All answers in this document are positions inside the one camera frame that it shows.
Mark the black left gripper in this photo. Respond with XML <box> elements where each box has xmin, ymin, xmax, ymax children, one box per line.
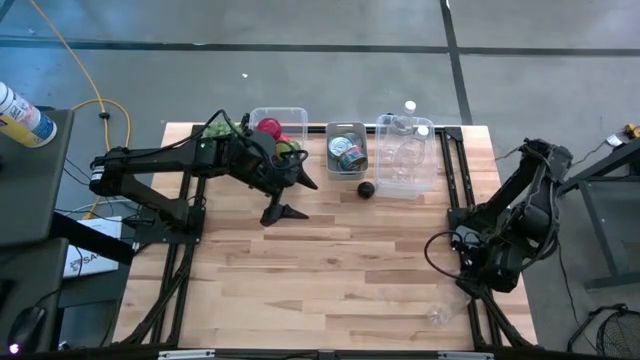
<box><xmin>230</xmin><ymin>130</ymin><xmax>319</xmax><ymax>228</ymax></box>

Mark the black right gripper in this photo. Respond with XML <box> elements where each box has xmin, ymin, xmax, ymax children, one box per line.
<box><xmin>452</xmin><ymin>227</ymin><xmax>524</xmax><ymax>295</ymax></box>

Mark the blue label tin can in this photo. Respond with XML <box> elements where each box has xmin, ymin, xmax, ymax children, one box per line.
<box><xmin>338</xmin><ymin>145</ymin><xmax>369</xmax><ymax>173</ymax></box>

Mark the red orange mango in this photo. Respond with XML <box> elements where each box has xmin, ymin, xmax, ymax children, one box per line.
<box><xmin>256</xmin><ymin>117</ymin><xmax>283</xmax><ymax>142</ymax></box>

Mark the crushed clear plastic bottle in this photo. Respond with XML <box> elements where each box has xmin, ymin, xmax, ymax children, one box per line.
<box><xmin>393</xmin><ymin>124</ymin><xmax>431</xmax><ymax>182</ymax></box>
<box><xmin>391</xmin><ymin>100</ymin><xmax>418</xmax><ymax>137</ymax></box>

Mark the grey plastic bin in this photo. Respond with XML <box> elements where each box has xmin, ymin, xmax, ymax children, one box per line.
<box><xmin>325</xmin><ymin>121</ymin><xmax>370</xmax><ymax>181</ymax></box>

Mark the clear plastic bin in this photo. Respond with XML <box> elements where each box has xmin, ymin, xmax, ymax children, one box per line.
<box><xmin>248</xmin><ymin>106</ymin><xmax>310</xmax><ymax>154</ymax></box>
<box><xmin>374</xmin><ymin>113</ymin><xmax>439</xmax><ymax>201</ymax></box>

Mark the green potted plant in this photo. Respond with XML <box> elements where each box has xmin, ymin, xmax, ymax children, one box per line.
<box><xmin>200</xmin><ymin>119</ymin><xmax>236</xmax><ymax>139</ymax></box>

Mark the black side table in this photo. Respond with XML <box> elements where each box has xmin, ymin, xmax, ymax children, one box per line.
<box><xmin>0</xmin><ymin>107</ymin><xmax>76</xmax><ymax>351</ymax></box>
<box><xmin>552</xmin><ymin>137</ymin><xmax>640</xmax><ymax>291</ymax></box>

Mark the black mesh waste basket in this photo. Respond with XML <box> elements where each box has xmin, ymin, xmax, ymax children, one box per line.
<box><xmin>597</xmin><ymin>309</ymin><xmax>640</xmax><ymax>359</ymax></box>

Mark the white cardboard box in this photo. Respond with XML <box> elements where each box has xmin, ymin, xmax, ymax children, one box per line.
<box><xmin>62</xmin><ymin>215</ymin><xmax>124</xmax><ymax>279</ymax></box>

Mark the white yellow label canister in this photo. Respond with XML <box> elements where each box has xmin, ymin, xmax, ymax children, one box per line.
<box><xmin>0</xmin><ymin>80</ymin><xmax>59</xmax><ymax>149</ymax></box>

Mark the black computer mouse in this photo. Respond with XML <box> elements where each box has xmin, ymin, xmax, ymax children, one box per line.
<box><xmin>5</xmin><ymin>305</ymin><xmax>47</xmax><ymax>352</ymax></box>

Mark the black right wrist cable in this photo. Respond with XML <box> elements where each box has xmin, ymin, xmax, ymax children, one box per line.
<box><xmin>423</xmin><ymin>229</ymin><xmax>471</xmax><ymax>282</ymax></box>

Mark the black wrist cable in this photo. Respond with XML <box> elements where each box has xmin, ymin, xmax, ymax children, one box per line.
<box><xmin>423</xmin><ymin>229</ymin><xmax>471</xmax><ymax>282</ymax></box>
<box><xmin>164</xmin><ymin>108</ymin><xmax>310</xmax><ymax>174</ymax></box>

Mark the white bracket bar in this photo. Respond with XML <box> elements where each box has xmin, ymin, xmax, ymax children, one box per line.
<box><xmin>438</xmin><ymin>351</ymin><xmax>495</xmax><ymax>360</ymax></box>
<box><xmin>158</xmin><ymin>349</ymin><xmax>217</xmax><ymax>360</ymax></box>

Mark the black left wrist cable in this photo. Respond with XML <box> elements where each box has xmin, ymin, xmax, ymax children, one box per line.
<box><xmin>164</xmin><ymin>108</ymin><xmax>310</xmax><ymax>174</ymax></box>

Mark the black aluminium table frame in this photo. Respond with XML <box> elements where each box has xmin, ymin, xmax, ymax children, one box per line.
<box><xmin>112</xmin><ymin>123</ymin><xmax>539</xmax><ymax>351</ymax></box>

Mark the yellow power cable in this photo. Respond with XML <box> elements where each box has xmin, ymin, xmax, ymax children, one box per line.
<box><xmin>27</xmin><ymin>0</ymin><xmax>134</xmax><ymax>221</ymax></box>

